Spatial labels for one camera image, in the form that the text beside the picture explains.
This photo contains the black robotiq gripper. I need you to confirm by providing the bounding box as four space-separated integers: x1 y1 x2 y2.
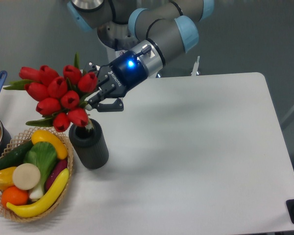
84 51 147 112

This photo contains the red tulip bouquet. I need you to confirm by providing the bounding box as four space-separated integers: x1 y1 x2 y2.
5 53 98 132

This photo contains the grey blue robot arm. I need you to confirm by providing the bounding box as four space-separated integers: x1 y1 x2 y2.
67 0 215 112

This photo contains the dark grey ribbed vase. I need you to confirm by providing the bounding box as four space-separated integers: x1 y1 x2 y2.
69 119 109 169

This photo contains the yellow squash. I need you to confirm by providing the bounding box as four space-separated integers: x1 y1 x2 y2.
31 130 68 160

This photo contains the purple eggplant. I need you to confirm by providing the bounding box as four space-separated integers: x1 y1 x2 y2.
45 159 68 192

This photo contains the woven wicker basket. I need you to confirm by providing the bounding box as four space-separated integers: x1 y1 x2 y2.
0 127 74 223

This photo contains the green bok choy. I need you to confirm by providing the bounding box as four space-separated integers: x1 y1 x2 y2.
23 141 57 202

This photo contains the green cucumber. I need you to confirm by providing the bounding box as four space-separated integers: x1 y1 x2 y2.
0 141 33 170

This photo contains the beige round disc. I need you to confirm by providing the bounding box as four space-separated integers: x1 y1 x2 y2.
12 163 41 190

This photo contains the yellow banana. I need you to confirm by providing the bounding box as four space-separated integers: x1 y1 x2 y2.
6 168 70 218

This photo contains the yellow bell pepper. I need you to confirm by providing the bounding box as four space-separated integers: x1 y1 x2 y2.
0 166 17 191

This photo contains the orange fruit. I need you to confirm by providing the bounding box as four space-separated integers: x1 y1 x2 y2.
1 186 28 209

